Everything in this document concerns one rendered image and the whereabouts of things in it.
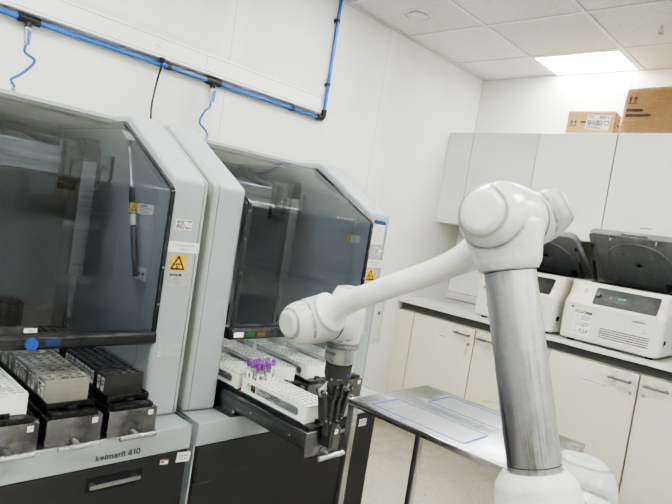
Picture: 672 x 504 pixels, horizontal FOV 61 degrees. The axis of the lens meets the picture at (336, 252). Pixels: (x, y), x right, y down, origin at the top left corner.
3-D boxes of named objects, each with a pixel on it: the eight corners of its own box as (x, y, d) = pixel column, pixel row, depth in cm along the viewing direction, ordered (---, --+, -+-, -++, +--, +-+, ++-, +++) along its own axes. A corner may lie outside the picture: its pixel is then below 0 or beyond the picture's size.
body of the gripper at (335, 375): (340, 357, 163) (335, 389, 163) (319, 359, 157) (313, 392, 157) (359, 364, 158) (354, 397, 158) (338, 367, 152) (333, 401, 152)
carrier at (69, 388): (84, 396, 152) (87, 374, 152) (88, 399, 151) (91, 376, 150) (38, 401, 144) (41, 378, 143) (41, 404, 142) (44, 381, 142)
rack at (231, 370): (185, 365, 200) (188, 348, 200) (210, 363, 208) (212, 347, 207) (235, 392, 180) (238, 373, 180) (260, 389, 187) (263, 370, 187)
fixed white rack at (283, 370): (221, 362, 212) (223, 345, 212) (242, 360, 219) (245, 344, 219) (271, 387, 191) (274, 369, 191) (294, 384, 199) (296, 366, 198)
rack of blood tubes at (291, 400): (239, 394, 179) (242, 375, 178) (264, 391, 186) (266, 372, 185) (303, 429, 158) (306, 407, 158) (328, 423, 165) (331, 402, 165)
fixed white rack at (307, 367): (253, 359, 223) (256, 343, 223) (273, 357, 230) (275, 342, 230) (305, 382, 202) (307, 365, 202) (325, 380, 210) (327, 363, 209)
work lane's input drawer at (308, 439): (172, 382, 202) (176, 357, 201) (206, 378, 212) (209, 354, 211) (314, 465, 152) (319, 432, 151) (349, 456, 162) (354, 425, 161)
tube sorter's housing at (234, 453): (40, 503, 244) (90, 124, 236) (208, 464, 305) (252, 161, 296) (166, 664, 171) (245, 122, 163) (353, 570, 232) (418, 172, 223)
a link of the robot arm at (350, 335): (338, 335, 164) (309, 338, 154) (347, 282, 164) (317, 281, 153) (369, 345, 158) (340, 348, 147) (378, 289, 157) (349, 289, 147)
